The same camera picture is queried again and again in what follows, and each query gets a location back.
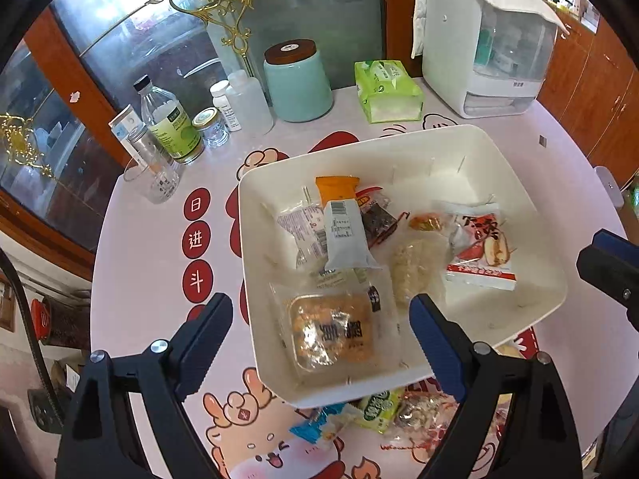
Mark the wood framed glass door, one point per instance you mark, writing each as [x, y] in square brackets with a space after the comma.
[125, 45]

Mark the wooden cabinet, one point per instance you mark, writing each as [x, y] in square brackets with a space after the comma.
[589, 85]

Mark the red white bread print packet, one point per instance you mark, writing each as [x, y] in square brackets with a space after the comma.
[482, 249]

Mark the green tissue pack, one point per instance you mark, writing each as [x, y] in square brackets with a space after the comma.
[387, 85]

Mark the blue white snack packet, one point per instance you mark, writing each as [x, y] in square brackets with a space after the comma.
[312, 429]

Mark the clear cylindrical container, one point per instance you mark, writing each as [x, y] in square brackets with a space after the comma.
[145, 144]

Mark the brown and white snack packet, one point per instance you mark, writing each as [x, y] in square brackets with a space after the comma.
[344, 234]

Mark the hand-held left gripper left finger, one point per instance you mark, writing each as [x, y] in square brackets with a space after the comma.
[199, 359]

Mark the red tin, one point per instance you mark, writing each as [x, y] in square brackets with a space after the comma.
[40, 317]

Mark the small green snack packet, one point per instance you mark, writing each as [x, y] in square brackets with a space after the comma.
[379, 409]

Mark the small glass jar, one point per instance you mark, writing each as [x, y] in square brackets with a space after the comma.
[212, 127]

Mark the small orange candy packet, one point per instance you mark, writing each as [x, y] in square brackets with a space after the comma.
[424, 221]

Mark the clear printed snack packet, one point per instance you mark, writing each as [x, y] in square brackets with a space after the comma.
[299, 227]

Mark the white countertop appliance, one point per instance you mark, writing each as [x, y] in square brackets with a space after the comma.
[449, 60]

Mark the clear cake packet black label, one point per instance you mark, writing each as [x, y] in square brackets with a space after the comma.
[329, 334]

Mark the teal canister brown lid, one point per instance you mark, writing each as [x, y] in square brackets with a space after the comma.
[299, 87]

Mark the clear bottle green label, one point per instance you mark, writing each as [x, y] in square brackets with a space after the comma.
[172, 132]

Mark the white tube box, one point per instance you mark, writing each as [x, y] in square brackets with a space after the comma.
[125, 124]

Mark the white squeeze bottle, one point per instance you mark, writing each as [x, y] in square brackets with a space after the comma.
[249, 102]

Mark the wooden wall frame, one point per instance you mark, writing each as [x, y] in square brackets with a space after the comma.
[6, 304]

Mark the nut brittle packet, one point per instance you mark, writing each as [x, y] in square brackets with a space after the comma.
[419, 411]

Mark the clear drinking glass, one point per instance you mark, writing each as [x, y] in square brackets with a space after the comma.
[159, 184]

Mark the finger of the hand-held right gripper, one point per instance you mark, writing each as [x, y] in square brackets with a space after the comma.
[611, 240]

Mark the white plastic bin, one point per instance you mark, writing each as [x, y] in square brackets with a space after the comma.
[499, 309]

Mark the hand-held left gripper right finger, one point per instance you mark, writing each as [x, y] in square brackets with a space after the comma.
[434, 354]

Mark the square rice crisp packet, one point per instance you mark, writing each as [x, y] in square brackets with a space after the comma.
[505, 350]

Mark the round puffed rice packet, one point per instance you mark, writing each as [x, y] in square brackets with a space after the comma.
[412, 269]

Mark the dark woven basket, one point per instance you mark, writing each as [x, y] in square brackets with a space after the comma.
[67, 322]

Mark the dark dried fruit packet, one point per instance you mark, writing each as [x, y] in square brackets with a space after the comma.
[377, 217]

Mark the white pill bottle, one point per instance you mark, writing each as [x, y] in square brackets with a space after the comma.
[227, 110]

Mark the orange snack packet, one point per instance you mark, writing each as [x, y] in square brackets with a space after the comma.
[337, 189]

